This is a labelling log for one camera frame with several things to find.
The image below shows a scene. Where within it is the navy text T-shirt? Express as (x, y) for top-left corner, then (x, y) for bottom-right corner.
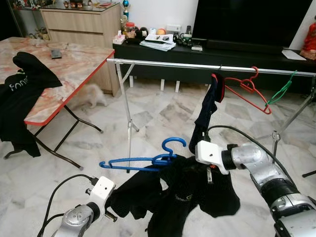
(189, 73), (226, 155)

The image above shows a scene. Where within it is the small dark wallet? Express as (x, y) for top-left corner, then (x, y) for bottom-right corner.
(50, 48), (63, 60)

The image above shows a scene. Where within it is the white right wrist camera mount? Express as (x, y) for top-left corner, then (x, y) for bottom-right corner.
(195, 140), (231, 175)

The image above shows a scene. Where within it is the marble folding table red edge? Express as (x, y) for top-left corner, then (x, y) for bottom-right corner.
(0, 37), (116, 171)

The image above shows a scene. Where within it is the white paper sheet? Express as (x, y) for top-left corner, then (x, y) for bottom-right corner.
(281, 49), (308, 62)

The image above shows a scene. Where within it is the black logo T-shirt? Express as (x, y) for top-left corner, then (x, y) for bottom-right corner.
(0, 51), (63, 158)
(106, 153), (241, 237)

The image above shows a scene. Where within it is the red lid jar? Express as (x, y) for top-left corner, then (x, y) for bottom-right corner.
(124, 22), (137, 39)

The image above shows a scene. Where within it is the steel clothes rack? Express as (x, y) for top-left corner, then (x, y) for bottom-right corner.
(106, 58), (316, 173)

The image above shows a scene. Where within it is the glass display cabinet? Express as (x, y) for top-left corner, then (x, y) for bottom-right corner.
(10, 0), (50, 41)

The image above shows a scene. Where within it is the black TV console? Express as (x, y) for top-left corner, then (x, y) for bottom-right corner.
(113, 39), (316, 93)

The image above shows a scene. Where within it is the red plastic hanger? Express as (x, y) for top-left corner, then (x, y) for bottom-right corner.
(223, 66), (273, 116)

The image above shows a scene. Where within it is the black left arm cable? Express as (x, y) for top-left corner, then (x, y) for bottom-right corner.
(37, 173), (98, 237)

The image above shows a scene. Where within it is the light wood cabinet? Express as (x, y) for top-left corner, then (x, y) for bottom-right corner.
(39, 2), (123, 97)

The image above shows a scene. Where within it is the blue plastic hanger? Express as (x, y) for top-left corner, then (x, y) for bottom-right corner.
(99, 137), (188, 172)

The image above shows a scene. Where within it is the stack of white papers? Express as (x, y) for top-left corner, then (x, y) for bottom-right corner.
(139, 33), (177, 52)

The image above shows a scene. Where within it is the black television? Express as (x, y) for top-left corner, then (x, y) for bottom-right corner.
(192, 0), (314, 48)

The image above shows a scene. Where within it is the white fluffy dog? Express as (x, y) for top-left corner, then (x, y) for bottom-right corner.
(74, 83), (109, 111)

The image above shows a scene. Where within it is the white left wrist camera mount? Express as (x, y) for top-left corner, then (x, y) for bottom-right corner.
(89, 176), (116, 214)

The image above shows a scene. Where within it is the green plastic hanger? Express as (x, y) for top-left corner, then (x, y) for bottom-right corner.
(264, 70), (299, 107)

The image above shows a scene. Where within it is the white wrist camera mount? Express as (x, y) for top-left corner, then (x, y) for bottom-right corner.
(195, 140), (231, 175)
(89, 176), (116, 214)

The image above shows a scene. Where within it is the black plush toy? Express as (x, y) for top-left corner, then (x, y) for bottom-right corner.
(137, 27), (150, 40)

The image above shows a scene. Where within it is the red laughing Buddha statue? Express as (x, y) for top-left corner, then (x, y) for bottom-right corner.
(300, 17), (316, 61)

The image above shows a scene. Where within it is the pink tissue box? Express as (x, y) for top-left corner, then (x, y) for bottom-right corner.
(113, 32), (125, 45)

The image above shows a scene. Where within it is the black soundbar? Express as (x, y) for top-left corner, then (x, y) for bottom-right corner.
(205, 39), (284, 54)

